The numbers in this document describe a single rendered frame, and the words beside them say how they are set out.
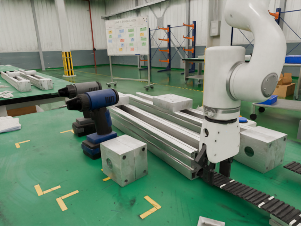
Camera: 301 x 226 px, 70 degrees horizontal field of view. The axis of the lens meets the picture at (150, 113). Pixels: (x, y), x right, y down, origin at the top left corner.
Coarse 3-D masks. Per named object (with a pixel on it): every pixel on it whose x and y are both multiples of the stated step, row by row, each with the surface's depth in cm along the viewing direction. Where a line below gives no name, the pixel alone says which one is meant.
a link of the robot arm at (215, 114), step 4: (204, 108) 51; (208, 108) 50; (212, 108) 48; (236, 108) 48; (204, 112) 51; (208, 112) 49; (212, 112) 48; (216, 112) 48; (220, 112) 48; (224, 112) 47; (228, 112) 47; (232, 112) 48; (236, 112) 48; (208, 116) 50; (212, 116) 49; (216, 116) 48; (220, 116) 48; (224, 116) 48; (228, 116) 48; (232, 116) 48; (236, 116) 48; (220, 120) 49; (224, 120) 49
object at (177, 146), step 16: (112, 112) 103; (128, 112) 103; (144, 112) 93; (128, 128) 90; (144, 128) 76; (160, 128) 81; (176, 128) 73; (160, 144) 68; (176, 144) 61; (192, 144) 66; (176, 160) 63; (192, 160) 57; (192, 176) 60
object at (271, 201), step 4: (272, 196) 46; (268, 200) 45; (272, 200) 46; (276, 200) 45; (260, 204) 44; (264, 204) 44; (268, 204) 44; (272, 204) 44; (264, 208) 43; (268, 208) 43
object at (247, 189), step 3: (246, 186) 52; (240, 189) 50; (243, 189) 50; (246, 189) 51; (249, 189) 50; (252, 189) 50; (234, 192) 49; (237, 192) 49; (240, 192) 50; (243, 192) 49; (246, 192) 49; (237, 195) 48; (240, 195) 48
